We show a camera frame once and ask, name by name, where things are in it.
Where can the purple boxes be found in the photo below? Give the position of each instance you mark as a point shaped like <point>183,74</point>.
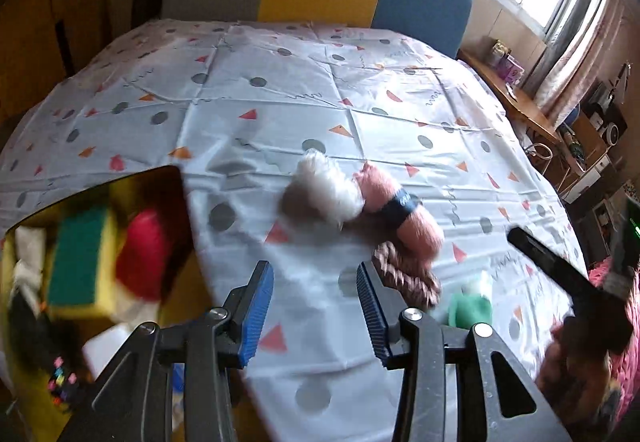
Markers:
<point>505,62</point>

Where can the gold tin box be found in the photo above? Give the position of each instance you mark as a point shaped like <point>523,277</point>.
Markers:
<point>200,282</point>

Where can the pink chunky knit blanket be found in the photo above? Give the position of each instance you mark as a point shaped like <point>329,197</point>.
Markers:
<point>632,372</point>

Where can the yellow green scouring sponge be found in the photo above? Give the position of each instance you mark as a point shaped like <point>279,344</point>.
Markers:
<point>80,262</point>

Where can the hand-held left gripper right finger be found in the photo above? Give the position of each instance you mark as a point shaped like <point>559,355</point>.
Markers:
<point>372,317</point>

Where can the white foam sponge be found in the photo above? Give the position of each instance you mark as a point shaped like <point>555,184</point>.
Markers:
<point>107,352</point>

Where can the person's right forearm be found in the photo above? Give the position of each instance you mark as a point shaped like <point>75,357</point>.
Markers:
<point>575,382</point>

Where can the beige patterned curtain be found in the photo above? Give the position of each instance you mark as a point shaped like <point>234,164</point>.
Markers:
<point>580,52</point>

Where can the black wig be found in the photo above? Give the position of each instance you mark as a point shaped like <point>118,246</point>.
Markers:
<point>35,327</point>

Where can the wooden wardrobe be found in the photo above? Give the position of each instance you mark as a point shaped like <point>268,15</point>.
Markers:
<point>50,22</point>

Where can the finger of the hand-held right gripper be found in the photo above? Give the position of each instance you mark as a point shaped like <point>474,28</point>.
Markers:
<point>550,262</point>

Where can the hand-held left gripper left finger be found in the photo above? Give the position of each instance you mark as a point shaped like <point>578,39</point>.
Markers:
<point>257,317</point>

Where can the patterned white tablecloth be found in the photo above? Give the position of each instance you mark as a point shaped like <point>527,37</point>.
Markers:
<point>300,97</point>

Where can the pink yarn skein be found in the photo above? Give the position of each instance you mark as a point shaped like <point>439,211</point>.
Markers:
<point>390,202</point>

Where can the black beaded scrunchie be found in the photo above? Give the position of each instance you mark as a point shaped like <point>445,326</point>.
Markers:
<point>65,387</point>

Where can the wooden window shelf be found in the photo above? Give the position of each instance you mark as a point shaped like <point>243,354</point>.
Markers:
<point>520,97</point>

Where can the white black speaker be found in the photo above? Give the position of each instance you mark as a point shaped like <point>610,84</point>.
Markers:
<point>612,117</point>

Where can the pink satin scrunchie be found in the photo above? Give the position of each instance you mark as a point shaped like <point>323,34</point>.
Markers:
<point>405,277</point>

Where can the red white sock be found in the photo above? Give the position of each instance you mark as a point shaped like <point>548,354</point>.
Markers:
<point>142,257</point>

